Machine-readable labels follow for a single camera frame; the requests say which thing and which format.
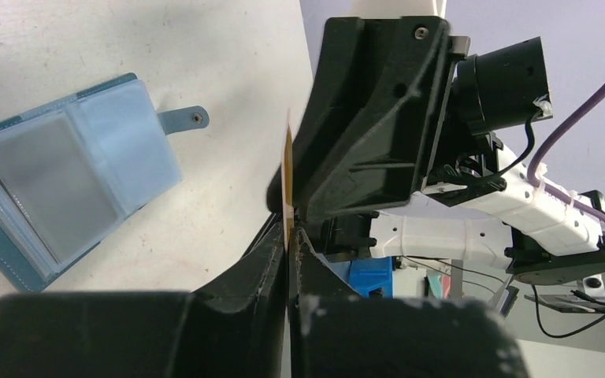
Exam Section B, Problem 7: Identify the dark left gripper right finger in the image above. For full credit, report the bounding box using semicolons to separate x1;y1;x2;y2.
288;227;529;377

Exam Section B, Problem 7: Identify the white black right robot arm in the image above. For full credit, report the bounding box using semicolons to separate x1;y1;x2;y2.
266;16;605;286

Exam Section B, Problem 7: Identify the blue leather card holder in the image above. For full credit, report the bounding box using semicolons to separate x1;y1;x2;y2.
0;72;210;292

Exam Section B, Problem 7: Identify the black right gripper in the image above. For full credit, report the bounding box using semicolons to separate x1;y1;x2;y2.
292;16;550;221

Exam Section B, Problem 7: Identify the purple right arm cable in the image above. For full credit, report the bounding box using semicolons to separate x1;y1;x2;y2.
526;49;605;246

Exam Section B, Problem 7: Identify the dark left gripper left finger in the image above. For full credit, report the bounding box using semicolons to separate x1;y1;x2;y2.
0;215;284;377

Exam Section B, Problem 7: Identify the blue plastic block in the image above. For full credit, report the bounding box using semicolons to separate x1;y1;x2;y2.
329;258;393;298

